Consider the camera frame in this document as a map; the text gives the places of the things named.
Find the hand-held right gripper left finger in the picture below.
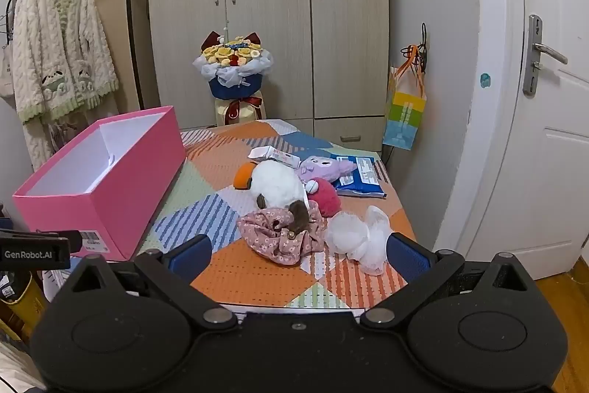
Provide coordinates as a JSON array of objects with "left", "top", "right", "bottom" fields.
[{"left": 62, "top": 234, "right": 239, "bottom": 328}]

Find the pink cardboard box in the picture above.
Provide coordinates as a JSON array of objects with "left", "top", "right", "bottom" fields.
[{"left": 12, "top": 106, "right": 187, "bottom": 262}]

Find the red plush toy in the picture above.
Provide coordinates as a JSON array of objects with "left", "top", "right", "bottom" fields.
[{"left": 306, "top": 179, "right": 342, "bottom": 218}]

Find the pink floral cloth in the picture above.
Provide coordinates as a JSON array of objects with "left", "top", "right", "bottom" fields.
[{"left": 237, "top": 200, "right": 328, "bottom": 267}]

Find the black wall hook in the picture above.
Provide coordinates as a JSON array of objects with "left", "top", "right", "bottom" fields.
[{"left": 400, "top": 22, "right": 431, "bottom": 74}]

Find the white tissue packet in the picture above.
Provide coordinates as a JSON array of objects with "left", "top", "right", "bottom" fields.
[{"left": 248, "top": 145, "right": 302, "bottom": 168}]

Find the small brown plush charm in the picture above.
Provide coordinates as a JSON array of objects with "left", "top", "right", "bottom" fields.
[{"left": 278, "top": 200, "right": 310, "bottom": 237}]

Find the purple plush toy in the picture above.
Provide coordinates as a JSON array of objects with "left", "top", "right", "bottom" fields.
[{"left": 297, "top": 155, "right": 357, "bottom": 186}]

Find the patchwork blanket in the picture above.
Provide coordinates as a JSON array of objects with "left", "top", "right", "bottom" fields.
[{"left": 133, "top": 119, "right": 417, "bottom": 311}]

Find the cream fleece robe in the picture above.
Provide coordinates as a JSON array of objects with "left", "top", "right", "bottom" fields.
[{"left": 21, "top": 91, "right": 109, "bottom": 173}]

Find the yellow cylindrical container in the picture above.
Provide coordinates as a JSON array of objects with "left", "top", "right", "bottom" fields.
[{"left": 0, "top": 271, "right": 47, "bottom": 343}]

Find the white door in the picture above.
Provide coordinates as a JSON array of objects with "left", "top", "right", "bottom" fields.
[{"left": 433, "top": 0, "right": 589, "bottom": 278}]

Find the colourful paper gift bag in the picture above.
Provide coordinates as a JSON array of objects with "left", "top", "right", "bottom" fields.
[{"left": 382, "top": 45, "right": 428, "bottom": 152}]

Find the black clothes rack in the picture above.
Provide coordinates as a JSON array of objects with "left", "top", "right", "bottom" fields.
[{"left": 0, "top": 0, "right": 145, "bottom": 113}]

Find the flower bouquet blue wrap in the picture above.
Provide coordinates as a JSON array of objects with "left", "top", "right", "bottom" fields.
[{"left": 192, "top": 30, "right": 273, "bottom": 127}]

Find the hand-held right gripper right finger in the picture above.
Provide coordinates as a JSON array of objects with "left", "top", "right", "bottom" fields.
[{"left": 360, "top": 232, "right": 537, "bottom": 327}]

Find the blue wipes packet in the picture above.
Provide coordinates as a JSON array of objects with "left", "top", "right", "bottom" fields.
[
  {"left": 330, "top": 152, "right": 364, "bottom": 173},
  {"left": 335, "top": 157, "right": 388, "bottom": 197}
]

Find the white plush toy orange beak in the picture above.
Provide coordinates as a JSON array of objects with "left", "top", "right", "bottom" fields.
[{"left": 234, "top": 159, "right": 310, "bottom": 210}]

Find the white tote bag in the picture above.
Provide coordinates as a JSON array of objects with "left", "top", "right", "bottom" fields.
[{"left": 0, "top": 43, "right": 17, "bottom": 101}]

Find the cream knitted cardigan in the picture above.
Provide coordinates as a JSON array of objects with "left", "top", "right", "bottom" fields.
[{"left": 11, "top": 0, "right": 120, "bottom": 124}]

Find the white mesh bath puff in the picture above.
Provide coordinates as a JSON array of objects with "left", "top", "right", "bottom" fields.
[{"left": 324, "top": 205, "right": 395, "bottom": 275}]

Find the grey wooden wardrobe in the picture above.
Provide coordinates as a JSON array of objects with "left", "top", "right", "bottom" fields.
[{"left": 146, "top": 0, "right": 391, "bottom": 145}]

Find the silver door handle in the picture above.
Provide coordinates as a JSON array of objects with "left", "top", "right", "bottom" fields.
[{"left": 522, "top": 14, "right": 569, "bottom": 97}]

